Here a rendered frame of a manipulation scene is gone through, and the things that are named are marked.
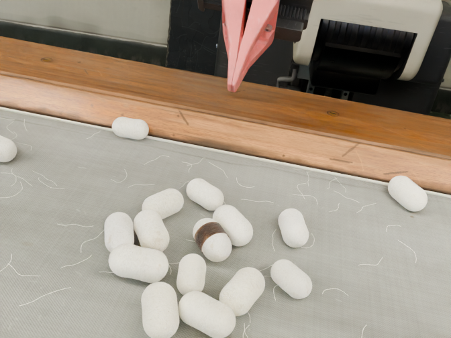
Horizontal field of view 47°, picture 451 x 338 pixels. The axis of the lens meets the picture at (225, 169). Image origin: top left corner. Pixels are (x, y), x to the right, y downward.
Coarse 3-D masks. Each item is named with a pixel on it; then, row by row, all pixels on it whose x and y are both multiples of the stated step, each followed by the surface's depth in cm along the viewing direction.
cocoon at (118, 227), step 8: (112, 216) 35; (120, 216) 35; (128, 216) 36; (112, 224) 35; (120, 224) 35; (128, 224) 35; (112, 232) 34; (120, 232) 34; (128, 232) 34; (112, 240) 34; (120, 240) 34; (128, 240) 34; (112, 248) 34
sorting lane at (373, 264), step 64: (0, 128) 47; (64, 128) 48; (0, 192) 39; (64, 192) 40; (128, 192) 41; (256, 192) 43; (320, 192) 44; (384, 192) 46; (0, 256) 34; (64, 256) 34; (256, 256) 37; (320, 256) 38; (384, 256) 38; (448, 256) 39; (0, 320) 30; (64, 320) 30; (128, 320) 31; (256, 320) 32; (320, 320) 32; (384, 320) 33; (448, 320) 34
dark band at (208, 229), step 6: (210, 222) 36; (216, 222) 36; (204, 228) 36; (210, 228) 35; (216, 228) 35; (222, 228) 36; (198, 234) 36; (204, 234) 35; (210, 234) 35; (198, 240) 35; (204, 240) 35; (198, 246) 36
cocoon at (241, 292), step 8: (240, 272) 32; (248, 272) 32; (256, 272) 32; (232, 280) 32; (240, 280) 32; (248, 280) 32; (256, 280) 32; (224, 288) 31; (232, 288) 31; (240, 288) 31; (248, 288) 31; (256, 288) 32; (224, 296) 31; (232, 296) 31; (240, 296) 31; (248, 296) 31; (256, 296) 32; (232, 304) 31; (240, 304) 31; (248, 304) 31; (240, 312) 31
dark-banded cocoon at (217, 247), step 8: (200, 224) 36; (208, 240) 35; (216, 240) 35; (224, 240) 35; (208, 248) 35; (216, 248) 34; (224, 248) 35; (208, 256) 35; (216, 256) 35; (224, 256) 35
